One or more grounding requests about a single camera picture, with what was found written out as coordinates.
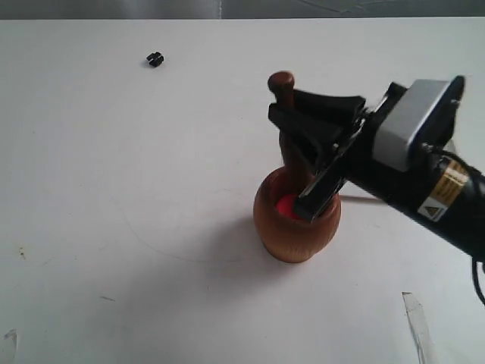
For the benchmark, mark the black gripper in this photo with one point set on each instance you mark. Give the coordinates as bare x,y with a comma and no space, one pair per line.
335,139

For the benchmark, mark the brown wooden pestle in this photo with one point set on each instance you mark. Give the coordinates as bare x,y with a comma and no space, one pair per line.
282,114

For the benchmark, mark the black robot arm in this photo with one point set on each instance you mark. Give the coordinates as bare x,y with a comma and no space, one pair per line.
446,196

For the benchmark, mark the red ball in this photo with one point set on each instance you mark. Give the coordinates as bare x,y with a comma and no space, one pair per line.
285,206

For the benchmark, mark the wooden mortar cup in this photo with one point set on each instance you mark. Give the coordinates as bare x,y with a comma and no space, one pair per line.
288,239

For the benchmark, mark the small black plastic part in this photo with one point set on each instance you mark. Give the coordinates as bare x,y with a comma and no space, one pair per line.
154,59

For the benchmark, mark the clear tape strip right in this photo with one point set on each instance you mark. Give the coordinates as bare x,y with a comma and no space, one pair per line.
419,329

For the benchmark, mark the clear tape strip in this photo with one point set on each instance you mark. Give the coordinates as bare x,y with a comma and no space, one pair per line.
8,349
419,329

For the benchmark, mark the clear tape strip left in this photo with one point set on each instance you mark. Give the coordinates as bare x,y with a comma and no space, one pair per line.
8,349

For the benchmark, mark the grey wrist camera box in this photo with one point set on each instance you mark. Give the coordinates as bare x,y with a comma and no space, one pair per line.
409,117

